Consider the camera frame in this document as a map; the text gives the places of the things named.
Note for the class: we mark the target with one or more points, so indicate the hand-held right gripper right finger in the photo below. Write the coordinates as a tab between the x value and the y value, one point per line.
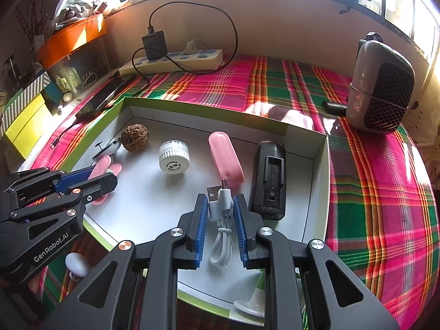
240	233

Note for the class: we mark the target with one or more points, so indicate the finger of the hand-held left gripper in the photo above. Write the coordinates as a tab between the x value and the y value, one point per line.
96	184
74	178

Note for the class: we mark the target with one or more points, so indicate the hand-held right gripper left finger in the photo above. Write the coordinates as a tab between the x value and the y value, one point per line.
201	233

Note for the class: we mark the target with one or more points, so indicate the pink clip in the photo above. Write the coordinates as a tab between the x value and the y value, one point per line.
99	166

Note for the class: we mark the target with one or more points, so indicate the green and white cardboard box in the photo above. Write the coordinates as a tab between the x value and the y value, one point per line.
154	206

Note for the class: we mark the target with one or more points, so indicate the black cylindrical device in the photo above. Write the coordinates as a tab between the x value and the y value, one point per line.
268	185

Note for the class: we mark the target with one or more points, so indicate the white mushroom-shaped hook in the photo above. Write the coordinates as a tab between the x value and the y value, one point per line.
77	264

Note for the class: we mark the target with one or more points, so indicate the brown walnut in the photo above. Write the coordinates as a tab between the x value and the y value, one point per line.
135	139

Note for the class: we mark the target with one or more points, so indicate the green and white spool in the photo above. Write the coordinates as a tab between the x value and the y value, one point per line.
251	302

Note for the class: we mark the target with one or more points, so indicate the yellow box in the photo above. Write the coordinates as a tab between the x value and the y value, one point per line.
24	127

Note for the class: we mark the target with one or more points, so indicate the small white jar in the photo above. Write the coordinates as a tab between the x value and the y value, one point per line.
174	158

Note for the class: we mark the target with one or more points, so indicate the striped box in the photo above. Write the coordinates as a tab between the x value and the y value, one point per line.
31	91

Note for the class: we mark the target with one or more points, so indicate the pink and green plaid blanket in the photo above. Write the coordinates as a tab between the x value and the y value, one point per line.
361	178

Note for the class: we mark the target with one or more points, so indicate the orange tray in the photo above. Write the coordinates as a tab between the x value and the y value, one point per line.
68	43

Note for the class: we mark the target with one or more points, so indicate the black charger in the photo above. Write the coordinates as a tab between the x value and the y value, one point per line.
154	44

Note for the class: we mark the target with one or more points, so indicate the black heater plug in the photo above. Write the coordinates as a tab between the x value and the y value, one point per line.
333	107

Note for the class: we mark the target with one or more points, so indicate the white power strip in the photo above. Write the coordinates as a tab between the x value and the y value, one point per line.
192	60

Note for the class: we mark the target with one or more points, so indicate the white plug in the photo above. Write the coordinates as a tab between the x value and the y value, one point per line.
190	46

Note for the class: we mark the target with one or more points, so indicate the white plastic bag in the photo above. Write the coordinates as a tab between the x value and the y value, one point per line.
74	3

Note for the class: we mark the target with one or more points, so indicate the grey portable speaker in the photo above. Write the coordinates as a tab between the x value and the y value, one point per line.
378	86

